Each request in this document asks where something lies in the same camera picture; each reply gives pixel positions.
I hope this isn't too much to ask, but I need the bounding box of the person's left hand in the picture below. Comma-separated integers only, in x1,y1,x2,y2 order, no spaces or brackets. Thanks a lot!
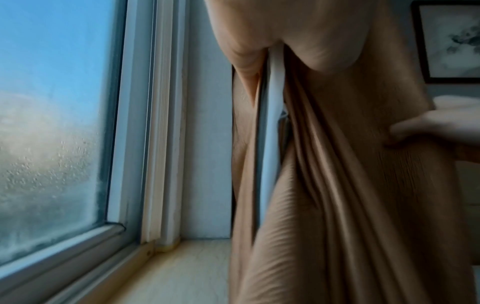
204,0,371,79

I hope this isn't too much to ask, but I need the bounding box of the dark framed picture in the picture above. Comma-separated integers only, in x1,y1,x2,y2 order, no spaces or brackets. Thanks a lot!
409,0,480,85

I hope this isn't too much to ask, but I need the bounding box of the person's right hand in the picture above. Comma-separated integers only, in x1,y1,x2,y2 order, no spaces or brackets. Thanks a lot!
388,95,480,150

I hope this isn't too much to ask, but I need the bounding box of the glass window with frame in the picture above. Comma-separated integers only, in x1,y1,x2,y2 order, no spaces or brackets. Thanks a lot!
0,0,190,304

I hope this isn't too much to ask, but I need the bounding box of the beige window sill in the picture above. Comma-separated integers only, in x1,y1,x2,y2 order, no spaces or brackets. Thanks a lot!
74,238,235,304

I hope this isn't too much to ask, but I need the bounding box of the brown curtain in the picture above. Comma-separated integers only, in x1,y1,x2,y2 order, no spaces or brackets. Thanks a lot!
227,0,480,304

